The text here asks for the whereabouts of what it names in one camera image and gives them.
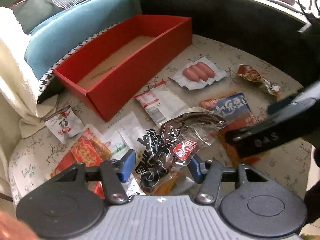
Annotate dark brown snack packet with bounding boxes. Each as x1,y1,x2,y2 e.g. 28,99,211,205
134,112,227,194

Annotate blue red snack packet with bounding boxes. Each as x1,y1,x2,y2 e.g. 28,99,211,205
199,93,258,131

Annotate orange red spicy snack packet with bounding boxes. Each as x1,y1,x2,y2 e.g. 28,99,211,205
49,128,113,199

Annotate white green long packet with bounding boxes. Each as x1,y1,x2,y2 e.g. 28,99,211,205
101,111,148,197

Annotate brown foil chicken snack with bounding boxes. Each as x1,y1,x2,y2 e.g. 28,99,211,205
236,64,280,99

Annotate small white plum packet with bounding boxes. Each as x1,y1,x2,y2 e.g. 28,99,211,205
43,105,85,144

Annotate red white flat packet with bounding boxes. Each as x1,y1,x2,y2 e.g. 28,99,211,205
133,81,188,127

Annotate red cardboard box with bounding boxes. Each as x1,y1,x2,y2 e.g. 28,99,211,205
54,15,193,121

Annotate pink sausages in clear pack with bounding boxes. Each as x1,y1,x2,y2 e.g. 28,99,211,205
170,57,227,90

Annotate cream white blanket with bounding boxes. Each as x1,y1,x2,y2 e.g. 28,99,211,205
1,7,58,138

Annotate marble top coffee table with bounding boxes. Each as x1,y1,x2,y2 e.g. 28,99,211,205
139,0,319,86

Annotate teal sofa cushion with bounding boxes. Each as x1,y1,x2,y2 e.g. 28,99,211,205
25,0,141,80

